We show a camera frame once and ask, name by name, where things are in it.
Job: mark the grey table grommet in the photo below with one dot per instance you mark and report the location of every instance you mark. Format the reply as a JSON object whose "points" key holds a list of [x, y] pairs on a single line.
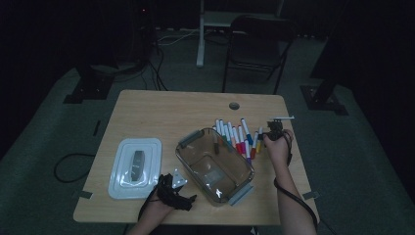
{"points": [[234, 106]]}

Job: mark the transparent grey storage box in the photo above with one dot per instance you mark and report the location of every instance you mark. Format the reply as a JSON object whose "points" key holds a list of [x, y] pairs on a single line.
{"points": [[195, 163]]}

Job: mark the light blue cap marker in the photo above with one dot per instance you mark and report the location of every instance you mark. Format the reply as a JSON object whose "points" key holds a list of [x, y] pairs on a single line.
{"points": [[228, 137]]}

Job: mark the black stand base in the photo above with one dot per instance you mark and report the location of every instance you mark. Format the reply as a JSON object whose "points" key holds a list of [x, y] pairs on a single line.
{"points": [[321, 101], [91, 88]]}

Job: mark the bunch of coloured markers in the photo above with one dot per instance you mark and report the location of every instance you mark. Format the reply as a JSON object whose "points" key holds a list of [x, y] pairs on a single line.
{"points": [[235, 133]]}

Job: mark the person's right hand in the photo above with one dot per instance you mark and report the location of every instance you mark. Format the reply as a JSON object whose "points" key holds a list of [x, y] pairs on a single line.
{"points": [[279, 151]]}

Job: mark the white box lid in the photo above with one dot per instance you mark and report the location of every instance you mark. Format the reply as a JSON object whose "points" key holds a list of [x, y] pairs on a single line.
{"points": [[147, 182]]}

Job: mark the black folding chair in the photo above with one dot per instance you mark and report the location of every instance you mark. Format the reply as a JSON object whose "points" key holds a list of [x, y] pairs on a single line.
{"points": [[254, 49]]}

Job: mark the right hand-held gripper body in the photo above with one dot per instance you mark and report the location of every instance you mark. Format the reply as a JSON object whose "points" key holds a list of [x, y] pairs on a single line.
{"points": [[275, 129]]}

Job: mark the dark equipment rack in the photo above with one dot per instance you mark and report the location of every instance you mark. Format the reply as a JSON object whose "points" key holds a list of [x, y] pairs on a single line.
{"points": [[143, 32]]}

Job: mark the orange-red cap marker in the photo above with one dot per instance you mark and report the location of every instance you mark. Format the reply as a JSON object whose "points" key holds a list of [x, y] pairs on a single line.
{"points": [[253, 152]]}

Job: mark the person's left hand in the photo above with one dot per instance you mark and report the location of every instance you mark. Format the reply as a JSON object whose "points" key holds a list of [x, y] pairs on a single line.
{"points": [[156, 213]]}

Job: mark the small black floor object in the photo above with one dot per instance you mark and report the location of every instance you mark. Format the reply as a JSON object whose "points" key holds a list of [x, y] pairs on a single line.
{"points": [[97, 128]]}

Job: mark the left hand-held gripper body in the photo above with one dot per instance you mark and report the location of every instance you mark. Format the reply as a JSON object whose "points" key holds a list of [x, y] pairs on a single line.
{"points": [[168, 191]]}

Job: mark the grey tape piece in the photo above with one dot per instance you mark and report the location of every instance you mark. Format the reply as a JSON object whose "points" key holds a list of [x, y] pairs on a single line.
{"points": [[85, 195], [310, 195]]}

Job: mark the yellow cap marker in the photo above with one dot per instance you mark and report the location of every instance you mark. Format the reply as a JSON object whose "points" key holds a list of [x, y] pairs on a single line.
{"points": [[258, 147]]}

